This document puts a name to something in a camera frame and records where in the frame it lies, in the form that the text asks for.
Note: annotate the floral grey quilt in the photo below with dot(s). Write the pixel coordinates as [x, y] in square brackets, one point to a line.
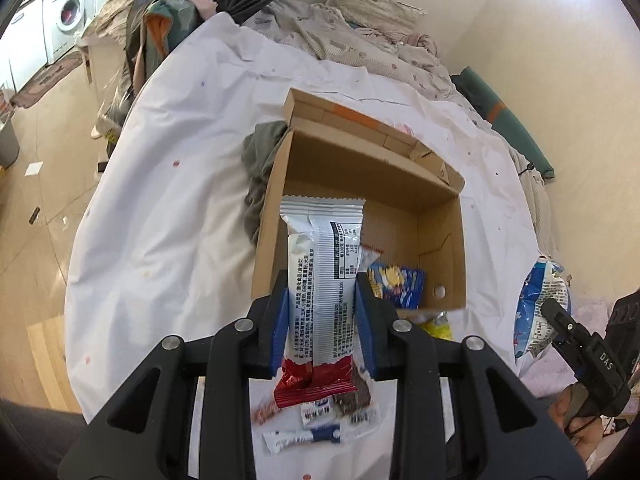
[325, 40]

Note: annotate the patterned floor rug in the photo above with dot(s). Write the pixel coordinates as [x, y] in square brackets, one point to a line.
[45, 77]

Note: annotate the dark grey cloth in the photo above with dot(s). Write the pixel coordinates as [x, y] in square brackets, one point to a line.
[260, 160]

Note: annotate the yellow snack packet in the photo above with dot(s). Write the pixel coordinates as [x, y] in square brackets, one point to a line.
[439, 327]

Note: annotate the silver red snack bar packet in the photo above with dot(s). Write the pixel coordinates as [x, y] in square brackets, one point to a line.
[320, 270]

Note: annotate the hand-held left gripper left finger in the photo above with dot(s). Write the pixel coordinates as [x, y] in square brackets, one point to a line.
[280, 335]

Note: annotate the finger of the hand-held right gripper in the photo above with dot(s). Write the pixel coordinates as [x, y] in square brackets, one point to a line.
[557, 317]

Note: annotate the green rolled mat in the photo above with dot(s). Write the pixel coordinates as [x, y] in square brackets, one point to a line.
[510, 120]

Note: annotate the grey trash bin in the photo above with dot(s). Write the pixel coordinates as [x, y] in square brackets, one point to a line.
[7, 142]

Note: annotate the small white blue sachet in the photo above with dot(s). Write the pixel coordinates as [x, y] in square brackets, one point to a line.
[302, 437]

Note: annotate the white orange-edged snack packet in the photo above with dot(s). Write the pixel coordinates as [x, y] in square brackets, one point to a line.
[371, 256]

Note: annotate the brown cardboard box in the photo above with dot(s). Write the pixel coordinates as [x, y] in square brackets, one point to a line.
[350, 175]

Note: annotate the dark blue snack packet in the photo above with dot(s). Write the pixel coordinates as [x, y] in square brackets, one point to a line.
[400, 285]

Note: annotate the beige blanket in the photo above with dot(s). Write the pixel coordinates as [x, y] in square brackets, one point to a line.
[117, 10]

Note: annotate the beige ruffled pillow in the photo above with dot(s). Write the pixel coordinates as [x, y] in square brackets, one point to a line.
[375, 2]

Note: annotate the white washing machine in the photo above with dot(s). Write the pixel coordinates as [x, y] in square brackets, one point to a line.
[67, 15]

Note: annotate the blue white snack bag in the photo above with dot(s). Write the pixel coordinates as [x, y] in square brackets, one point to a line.
[537, 300]

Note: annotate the white printed bed sheet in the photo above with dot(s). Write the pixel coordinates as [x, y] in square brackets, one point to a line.
[175, 210]

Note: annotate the white paper scrap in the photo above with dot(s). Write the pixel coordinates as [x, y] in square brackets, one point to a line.
[34, 169]

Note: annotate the person's right hand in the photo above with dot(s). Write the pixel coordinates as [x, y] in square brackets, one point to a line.
[570, 420]

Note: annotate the brown jerky snack packet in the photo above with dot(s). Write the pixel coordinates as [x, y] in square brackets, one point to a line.
[355, 400]

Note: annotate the pile of clothes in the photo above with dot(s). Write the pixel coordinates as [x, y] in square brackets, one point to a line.
[165, 25]

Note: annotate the white cabinet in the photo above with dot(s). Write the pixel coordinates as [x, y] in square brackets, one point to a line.
[22, 50]

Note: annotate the pink speckled snack packet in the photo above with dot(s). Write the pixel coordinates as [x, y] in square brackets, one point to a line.
[265, 412]

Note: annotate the white slipper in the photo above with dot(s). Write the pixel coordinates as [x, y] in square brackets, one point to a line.
[102, 127]

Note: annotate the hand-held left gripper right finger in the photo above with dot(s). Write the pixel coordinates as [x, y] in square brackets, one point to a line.
[365, 330]

